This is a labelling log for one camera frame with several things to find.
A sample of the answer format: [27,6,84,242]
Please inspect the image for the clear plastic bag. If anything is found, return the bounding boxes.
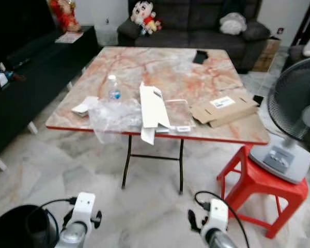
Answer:
[87,98,143,145]

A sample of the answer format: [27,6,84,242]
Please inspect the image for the black rubbish bin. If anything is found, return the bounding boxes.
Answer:
[0,204,58,248]

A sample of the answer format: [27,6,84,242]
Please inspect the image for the red plastic stool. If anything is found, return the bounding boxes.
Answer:
[216,144,309,240]

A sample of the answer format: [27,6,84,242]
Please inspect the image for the clear plastic container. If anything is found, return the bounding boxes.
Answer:
[162,99,196,133]

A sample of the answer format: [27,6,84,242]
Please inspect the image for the white tissue pack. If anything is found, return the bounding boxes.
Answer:
[71,96,99,118]

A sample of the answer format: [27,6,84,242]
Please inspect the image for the flat brown cardboard box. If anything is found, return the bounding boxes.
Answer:
[190,94,259,128]

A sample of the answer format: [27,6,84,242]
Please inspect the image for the long white cardboard box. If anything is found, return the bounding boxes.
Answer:
[138,82,172,146]

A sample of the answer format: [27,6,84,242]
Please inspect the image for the clear plastic water bottle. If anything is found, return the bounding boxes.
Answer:
[107,74,122,102]

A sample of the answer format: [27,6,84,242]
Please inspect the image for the black low cabinet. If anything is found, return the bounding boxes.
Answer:
[0,25,100,172]

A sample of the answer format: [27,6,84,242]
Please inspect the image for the red marble pattern folding table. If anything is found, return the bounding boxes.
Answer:
[45,46,271,195]

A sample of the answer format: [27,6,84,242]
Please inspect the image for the grey standing fan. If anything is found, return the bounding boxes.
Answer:
[249,55,310,184]

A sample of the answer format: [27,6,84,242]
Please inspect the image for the black wallet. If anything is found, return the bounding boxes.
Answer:
[192,50,210,65]

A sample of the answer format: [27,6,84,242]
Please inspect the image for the blue white small item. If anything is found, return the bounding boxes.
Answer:
[0,71,14,86]

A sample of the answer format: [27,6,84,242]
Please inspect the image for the upright brown cardboard box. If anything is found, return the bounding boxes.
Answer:
[252,37,282,73]

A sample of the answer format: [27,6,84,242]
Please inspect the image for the pink white booklet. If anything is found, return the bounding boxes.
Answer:
[55,32,84,44]

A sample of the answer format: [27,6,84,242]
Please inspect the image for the dark grey armchair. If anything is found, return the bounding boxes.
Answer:
[281,43,308,68]

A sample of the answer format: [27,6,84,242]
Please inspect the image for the grey round plush toy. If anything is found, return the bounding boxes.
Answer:
[219,12,248,36]

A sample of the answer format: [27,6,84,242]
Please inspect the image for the dark grey sofa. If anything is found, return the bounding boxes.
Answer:
[117,0,272,73]

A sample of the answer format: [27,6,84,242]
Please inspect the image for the red figurine doll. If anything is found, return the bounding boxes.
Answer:
[49,0,82,33]

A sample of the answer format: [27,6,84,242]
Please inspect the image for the cartoon boy plush doll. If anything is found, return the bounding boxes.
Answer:
[130,1,163,36]

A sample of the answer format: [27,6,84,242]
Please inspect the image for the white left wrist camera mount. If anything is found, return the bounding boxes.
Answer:
[71,192,97,234]

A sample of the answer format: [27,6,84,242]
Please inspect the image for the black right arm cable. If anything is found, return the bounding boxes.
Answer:
[194,190,251,248]

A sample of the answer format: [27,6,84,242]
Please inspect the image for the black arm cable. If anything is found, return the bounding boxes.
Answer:
[24,196,79,231]
[194,190,251,248]

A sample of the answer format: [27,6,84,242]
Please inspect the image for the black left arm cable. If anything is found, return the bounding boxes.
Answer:
[24,196,79,231]

